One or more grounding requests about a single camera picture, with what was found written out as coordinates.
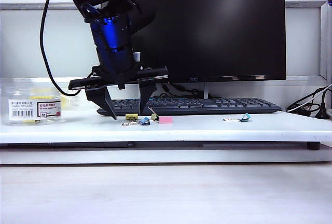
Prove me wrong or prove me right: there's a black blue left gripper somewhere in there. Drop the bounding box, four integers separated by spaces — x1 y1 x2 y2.
68 44 170 121

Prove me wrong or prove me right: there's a clear plastic labelled jar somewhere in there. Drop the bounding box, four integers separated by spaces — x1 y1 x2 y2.
1 77 67 127

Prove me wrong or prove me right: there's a blue binder clip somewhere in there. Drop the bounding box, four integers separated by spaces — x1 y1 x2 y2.
121 118 151 127

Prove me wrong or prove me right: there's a black computer keyboard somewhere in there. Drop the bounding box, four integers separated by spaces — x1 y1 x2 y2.
96 98 282 117

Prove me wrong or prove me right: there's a white raised desk board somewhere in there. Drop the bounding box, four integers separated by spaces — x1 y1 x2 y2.
0 108 332 144

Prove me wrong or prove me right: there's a black computer monitor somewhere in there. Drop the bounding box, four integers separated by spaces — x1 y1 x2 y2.
102 0 287 83

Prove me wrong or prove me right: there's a teal binder clip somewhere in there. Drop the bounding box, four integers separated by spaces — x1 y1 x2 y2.
223 113 252 123

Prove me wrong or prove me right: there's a black power plug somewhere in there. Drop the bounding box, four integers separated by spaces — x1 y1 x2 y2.
315 89 332 120

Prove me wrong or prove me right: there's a grey cubicle partition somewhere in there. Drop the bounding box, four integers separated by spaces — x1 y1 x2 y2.
0 0 332 85

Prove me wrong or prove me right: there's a black monitor cable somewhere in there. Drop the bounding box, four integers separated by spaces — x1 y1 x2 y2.
162 83 204 97

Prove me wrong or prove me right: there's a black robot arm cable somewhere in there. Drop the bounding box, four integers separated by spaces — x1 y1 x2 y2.
39 0 81 97

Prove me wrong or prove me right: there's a white cable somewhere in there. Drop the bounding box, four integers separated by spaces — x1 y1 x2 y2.
287 86 332 113

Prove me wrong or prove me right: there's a black looped cable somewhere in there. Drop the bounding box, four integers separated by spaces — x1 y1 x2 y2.
286 85 332 117

